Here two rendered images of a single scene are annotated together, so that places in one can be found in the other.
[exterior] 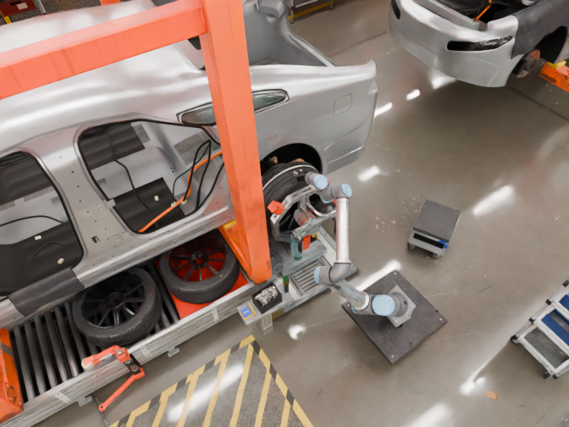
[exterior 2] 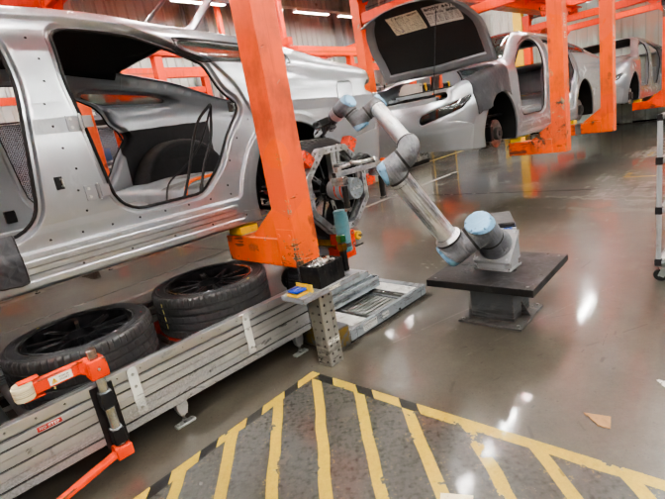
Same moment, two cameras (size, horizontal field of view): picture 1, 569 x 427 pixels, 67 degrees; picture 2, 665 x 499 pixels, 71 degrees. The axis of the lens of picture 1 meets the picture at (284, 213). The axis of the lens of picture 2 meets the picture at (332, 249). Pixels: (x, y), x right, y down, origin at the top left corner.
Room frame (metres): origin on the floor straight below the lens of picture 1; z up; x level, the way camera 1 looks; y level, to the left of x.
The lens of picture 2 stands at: (-0.69, 0.70, 1.23)
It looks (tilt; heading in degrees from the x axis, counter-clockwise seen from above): 15 degrees down; 345
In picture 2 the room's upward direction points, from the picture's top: 10 degrees counter-clockwise
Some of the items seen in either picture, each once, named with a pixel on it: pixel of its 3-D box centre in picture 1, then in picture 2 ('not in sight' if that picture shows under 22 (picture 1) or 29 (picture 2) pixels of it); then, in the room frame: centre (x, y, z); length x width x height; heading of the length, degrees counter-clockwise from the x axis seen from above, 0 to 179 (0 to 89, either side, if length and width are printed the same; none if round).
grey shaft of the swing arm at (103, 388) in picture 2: (129, 363); (108, 404); (1.23, 1.25, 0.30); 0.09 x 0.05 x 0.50; 119
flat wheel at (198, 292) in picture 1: (201, 263); (213, 296); (2.04, 0.75, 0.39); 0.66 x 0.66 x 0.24
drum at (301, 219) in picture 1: (306, 220); (344, 188); (2.09, -0.18, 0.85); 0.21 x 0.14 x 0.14; 29
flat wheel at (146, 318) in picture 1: (118, 305); (85, 350); (1.68, 1.39, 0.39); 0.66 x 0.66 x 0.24
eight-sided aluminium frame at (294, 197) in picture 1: (301, 214); (336, 188); (2.15, -0.14, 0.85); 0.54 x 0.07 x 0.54; 119
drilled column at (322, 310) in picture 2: (264, 318); (325, 326); (1.58, 0.22, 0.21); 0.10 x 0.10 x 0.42; 29
